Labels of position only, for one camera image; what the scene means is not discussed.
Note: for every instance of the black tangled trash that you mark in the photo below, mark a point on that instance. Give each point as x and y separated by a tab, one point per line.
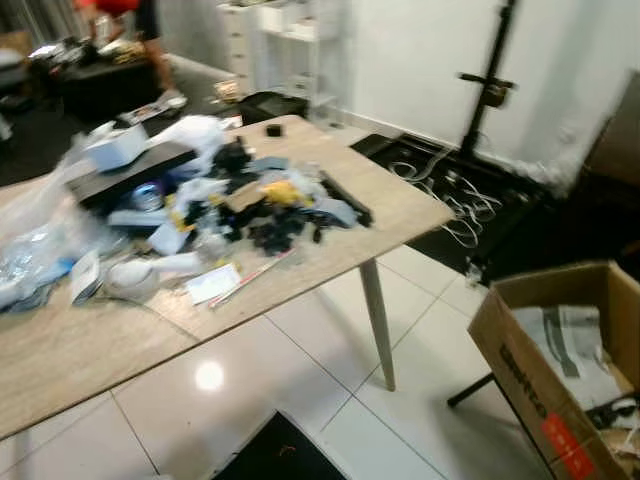
280	230

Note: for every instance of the black bin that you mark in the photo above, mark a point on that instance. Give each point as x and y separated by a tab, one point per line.
272	107

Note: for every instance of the brown wooden cabinet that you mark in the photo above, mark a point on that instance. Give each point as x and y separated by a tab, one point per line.
618	135

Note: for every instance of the crumpled newspaper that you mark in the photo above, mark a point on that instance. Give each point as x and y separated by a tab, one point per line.
572	345

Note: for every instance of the brown cardboard box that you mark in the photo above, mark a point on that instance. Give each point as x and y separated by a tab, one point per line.
515	365

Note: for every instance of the black tripod stand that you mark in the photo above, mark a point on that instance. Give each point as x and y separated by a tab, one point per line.
490	85

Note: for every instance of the black floor stand leg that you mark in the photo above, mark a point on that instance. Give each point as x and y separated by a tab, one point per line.
470	390

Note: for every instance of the long black bar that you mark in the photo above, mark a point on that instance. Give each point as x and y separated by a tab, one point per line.
346	198

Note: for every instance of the yellow crumpled wrapper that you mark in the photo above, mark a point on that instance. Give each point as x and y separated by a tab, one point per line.
283	193

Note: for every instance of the small black cube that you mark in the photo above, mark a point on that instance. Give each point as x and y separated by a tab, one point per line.
274	130

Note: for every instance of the thin red stick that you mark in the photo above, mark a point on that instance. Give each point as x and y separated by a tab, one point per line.
255	275

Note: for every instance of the white shelf unit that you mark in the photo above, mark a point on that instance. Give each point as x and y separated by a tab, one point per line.
285	40

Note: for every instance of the small black floor mat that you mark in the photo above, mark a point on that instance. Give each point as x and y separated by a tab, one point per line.
280	455

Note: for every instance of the white paper card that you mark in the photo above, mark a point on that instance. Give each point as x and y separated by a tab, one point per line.
213	283

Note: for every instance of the small glass jar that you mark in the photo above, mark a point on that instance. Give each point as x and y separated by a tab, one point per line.
227	91

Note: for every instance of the white plastic bag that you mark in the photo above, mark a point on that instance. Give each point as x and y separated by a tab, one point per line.
192	135

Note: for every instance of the blue metal can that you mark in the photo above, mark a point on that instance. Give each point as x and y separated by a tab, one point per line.
147	196

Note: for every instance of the magazine on floor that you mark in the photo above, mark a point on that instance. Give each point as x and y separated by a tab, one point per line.
150	112

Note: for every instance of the white round bowl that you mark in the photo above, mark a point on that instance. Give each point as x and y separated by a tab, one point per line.
130	278

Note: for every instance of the dark flat box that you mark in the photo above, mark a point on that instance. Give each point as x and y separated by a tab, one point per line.
130	175

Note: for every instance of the small white box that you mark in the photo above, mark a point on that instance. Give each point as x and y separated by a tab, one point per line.
115	148

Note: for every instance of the light wooden table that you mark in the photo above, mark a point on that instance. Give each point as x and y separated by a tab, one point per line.
100	350

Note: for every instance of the white folded leaflet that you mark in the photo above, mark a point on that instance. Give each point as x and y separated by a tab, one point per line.
85	278

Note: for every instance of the black cluttered side table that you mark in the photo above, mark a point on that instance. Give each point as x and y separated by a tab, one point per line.
105	85

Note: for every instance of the clear plastic bag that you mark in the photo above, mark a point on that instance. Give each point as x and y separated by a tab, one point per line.
35	240

